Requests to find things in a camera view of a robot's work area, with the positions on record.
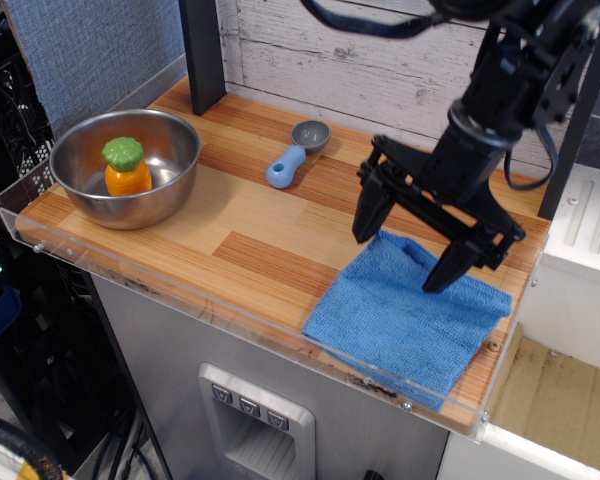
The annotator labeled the orange toy carrot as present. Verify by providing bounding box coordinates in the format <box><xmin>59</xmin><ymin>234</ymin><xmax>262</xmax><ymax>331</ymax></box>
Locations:
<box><xmin>102</xmin><ymin>137</ymin><xmax>153</xmax><ymax>196</ymax></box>

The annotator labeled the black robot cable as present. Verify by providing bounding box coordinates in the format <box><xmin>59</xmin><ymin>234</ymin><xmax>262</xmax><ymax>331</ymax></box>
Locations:
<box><xmin>299</xmin><ymin>0</ymin><xmax>560</xmax><ymax>191</ymax></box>

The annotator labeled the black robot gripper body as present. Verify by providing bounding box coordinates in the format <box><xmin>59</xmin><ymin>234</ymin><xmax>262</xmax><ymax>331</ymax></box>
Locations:
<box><xmin>358</xmin><ymin>107</ymin><xmax>526</xmax><ymax>270</ymax></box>

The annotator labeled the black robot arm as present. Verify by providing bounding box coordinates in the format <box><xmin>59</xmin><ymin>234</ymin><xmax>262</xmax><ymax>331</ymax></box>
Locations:
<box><xmin>353</xmin><ymin>1</ymin><xmax>600</xmax><ymax>293</ymax></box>

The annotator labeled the black vertical post left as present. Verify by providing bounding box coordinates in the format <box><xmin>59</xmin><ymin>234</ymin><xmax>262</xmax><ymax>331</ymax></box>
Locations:
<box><xmin>179</xmin><ymin>0</ymin><xmax>226</xmax><ymax>116</ymax></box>

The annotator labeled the black vertical post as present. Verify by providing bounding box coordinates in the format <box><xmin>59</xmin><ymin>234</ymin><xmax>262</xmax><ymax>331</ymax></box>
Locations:
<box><xmin>537</xmin><ymin>40</ymin><xmax>600</xmax><ymax>220</ymax></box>
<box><xmin>179</xmin><ymin>0</ymin><xmax>226</xmax><ymax>116</ymax></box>

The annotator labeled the blue microfiber cloth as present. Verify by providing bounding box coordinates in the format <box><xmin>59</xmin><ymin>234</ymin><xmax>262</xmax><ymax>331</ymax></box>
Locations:
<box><xmin>303</xmin><ymin>231</ymin><xmax>512</xmax><ymax>412</ymax></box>

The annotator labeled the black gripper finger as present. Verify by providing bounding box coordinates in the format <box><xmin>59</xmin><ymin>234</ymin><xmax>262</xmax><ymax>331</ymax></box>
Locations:
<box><xmin>352</xmin><ymin>172</ymin><xmax>395</xmax><ymax>244</ymax></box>
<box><xmin>422</xmin><ymin>240</ymin><xmax>481</xmax><ymax>293</ymax></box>

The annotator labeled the white toy sink unit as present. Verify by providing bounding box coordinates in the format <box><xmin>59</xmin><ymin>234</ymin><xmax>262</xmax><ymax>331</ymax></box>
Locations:
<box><xmin>439</xmin><ymin>165</ymin><xmax>600</xmax><ymax>479</ymax></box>

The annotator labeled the stainless steel bowl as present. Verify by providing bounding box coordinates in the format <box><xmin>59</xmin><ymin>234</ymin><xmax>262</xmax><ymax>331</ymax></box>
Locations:
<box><xmin>50</xmin><ymin>109</ymin><xmax>201</xmax><ymax>230</ymax></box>

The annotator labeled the blue fabric panel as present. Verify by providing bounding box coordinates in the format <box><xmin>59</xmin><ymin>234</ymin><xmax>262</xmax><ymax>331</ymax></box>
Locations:
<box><xmin>2</xmin><ymin>0</ymin><xmax>187</xmax><ymax>138</ymax></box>

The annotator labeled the black plastic crate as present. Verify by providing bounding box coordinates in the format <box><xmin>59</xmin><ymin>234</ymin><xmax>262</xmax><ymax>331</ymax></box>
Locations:
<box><xmin>0</xmin><ymin>54</ymin><xmax>54</xmax><ymax>179</ymax></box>

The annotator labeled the silver toy fridge cabinet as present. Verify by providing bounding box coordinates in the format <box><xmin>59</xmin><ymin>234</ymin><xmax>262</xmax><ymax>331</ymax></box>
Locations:
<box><xmin>95</xmin><ymin>279</ymin><xmax>448</xmax><ymax>479</ymax></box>

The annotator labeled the clear acrylic edge guard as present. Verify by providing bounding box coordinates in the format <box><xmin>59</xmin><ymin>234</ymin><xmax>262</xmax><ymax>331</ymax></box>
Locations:
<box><xmin>0</xmin><ymin>172</ymin><xmax>544</xmax><ymax>446</ymax></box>

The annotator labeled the black vertical post right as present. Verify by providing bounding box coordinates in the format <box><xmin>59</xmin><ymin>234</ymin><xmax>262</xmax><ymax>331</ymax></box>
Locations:
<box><xmin>537</xmin><ymin>40</ymin><xmax>600</xmax><ymax>220</ymax></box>

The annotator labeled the yellow object bottom left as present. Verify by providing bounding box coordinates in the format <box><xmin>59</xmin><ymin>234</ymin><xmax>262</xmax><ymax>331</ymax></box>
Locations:
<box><xmin>16</xmin><ymin>462</ymin><xmax>67</xmax><ymax>480</ymax></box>

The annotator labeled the blue grey measuring scoop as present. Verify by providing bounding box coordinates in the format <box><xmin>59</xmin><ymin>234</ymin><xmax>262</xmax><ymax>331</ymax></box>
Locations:
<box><xmin>266</xmin><ymin>120</ymin><xmax>331</xmax><ymax>189</ymax></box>

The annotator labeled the grey dispenser button panel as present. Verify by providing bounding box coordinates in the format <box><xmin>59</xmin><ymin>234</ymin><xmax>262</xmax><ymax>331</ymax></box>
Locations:
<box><xmin>198</xmin><ymin>363</ymin><xmax>316</xmax><ymax>479</ymax></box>

